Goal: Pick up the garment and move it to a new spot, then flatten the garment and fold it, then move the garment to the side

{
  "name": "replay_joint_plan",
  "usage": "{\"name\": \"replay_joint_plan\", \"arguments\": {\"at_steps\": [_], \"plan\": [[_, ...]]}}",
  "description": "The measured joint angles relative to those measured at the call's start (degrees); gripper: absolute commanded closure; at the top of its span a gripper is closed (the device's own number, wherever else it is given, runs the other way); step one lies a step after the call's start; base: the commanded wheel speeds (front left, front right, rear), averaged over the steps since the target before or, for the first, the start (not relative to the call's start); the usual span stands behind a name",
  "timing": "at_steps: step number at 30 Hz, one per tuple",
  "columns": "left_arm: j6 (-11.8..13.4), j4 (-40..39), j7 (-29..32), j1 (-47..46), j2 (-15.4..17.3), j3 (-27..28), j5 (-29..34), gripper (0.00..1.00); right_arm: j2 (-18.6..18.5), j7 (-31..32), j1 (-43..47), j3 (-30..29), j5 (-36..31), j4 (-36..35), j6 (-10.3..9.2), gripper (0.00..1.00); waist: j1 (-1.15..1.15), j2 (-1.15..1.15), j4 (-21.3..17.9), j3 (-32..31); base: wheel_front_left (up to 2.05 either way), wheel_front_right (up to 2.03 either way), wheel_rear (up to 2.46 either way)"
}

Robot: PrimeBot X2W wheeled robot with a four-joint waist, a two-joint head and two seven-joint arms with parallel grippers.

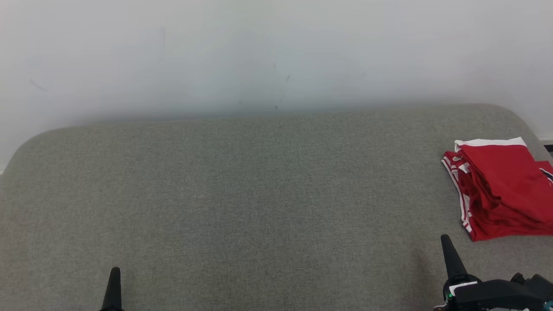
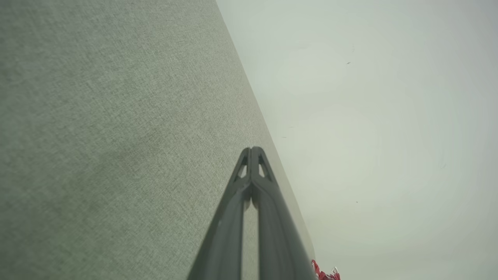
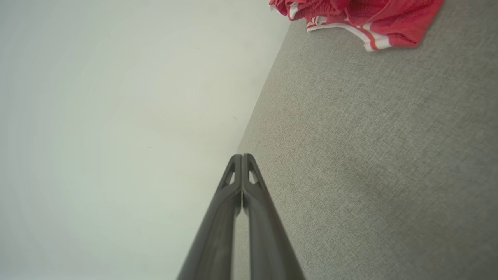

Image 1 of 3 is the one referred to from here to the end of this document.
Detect grey fabric sofa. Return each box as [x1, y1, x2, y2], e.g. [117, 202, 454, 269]
[0, 103, 553, 311]

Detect red jersey number 23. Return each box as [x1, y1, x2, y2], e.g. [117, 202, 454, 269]
[441, 151, 553, 242]

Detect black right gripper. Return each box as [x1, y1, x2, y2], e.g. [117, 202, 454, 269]
[434, 234, 553, 311]

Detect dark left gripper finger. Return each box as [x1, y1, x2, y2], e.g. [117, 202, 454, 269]
[99, 267, 124, 311]

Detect red shorts with white stripe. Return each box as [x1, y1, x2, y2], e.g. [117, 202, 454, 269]
[454, 137, 553, 224]

